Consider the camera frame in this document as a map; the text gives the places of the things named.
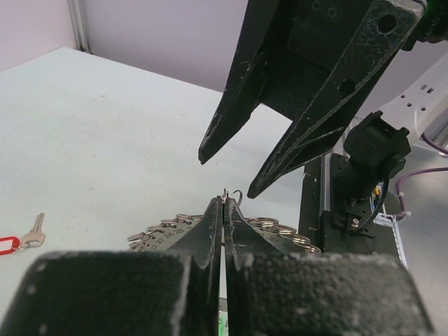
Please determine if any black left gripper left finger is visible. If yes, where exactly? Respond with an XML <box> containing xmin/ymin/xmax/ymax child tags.
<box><xmin>1</xmin><ymin>197</ymin><xmax>223</xmax><ymax>335</ymax></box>

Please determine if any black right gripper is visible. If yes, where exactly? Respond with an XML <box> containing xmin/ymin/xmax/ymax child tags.
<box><xmin>198</xmin><ymin>1</ymin><xmax>427</xmax><ymax>199</ymax></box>

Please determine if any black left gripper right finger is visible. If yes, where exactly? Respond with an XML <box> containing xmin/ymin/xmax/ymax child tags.
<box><xmin>223</xmin><ymin>197</ymin><xmax>435</xmax><ymax>336</ymax></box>

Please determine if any large keyring with many rings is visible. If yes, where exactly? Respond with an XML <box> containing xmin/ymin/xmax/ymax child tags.
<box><xmin>126</xmin><ymin>187</ymin><xmax>322</xmax><ymax>336</ymax></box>

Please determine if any key with red tag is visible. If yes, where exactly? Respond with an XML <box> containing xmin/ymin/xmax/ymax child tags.
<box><xmin>1</xmin><ymin>213</ymin><xmax>46</xmax><ymax>256</ymax></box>

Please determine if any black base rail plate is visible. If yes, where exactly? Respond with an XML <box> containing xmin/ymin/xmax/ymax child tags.
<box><xmin>298</xmin><ymin>154</ymin><xmax>407</xmax><ymax>265</ymax></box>

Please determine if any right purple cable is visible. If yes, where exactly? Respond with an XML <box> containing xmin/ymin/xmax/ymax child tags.
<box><xmin>374</xmin><ymin>132</ymin><xmax>448</xmax><ymax>225</ymax></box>

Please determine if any aluminium frame post left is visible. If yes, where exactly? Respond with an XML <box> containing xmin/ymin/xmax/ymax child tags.
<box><xmin>67</xmin><ymin>0</ymin><xmax>94</xmax><ymax>55</ymax></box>

